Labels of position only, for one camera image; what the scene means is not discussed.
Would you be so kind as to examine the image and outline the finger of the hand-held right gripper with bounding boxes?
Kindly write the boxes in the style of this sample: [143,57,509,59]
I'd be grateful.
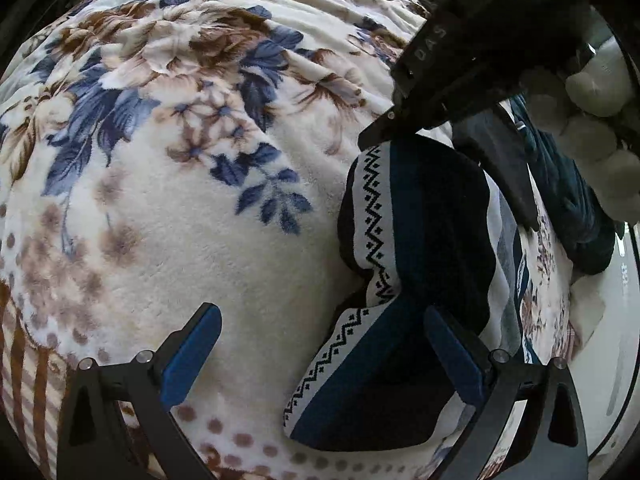
[358,105,428,151]
[452,105,540,231]

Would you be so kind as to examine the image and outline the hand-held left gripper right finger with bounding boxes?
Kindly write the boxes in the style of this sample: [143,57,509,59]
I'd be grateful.
[424,305,588,480]

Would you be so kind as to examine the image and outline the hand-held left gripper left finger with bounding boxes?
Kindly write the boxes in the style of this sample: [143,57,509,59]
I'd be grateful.
[56,302,223,480]

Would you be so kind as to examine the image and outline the striped navy teal white sweater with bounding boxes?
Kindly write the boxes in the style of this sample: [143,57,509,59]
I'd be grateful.
[282,135,543,453]

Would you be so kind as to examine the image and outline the person's right hand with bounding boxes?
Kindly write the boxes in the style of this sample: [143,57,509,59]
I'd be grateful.
[520,35,640,221]

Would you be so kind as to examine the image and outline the dark teal cloth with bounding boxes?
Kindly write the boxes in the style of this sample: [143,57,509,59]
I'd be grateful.
[510,95,618,276]

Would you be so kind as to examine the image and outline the white furniture edge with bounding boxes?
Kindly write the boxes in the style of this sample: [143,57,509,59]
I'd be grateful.
[570,220,640,461]

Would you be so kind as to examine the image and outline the floral plush blanket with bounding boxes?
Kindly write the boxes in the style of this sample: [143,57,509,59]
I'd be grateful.
[0,0,601,480]

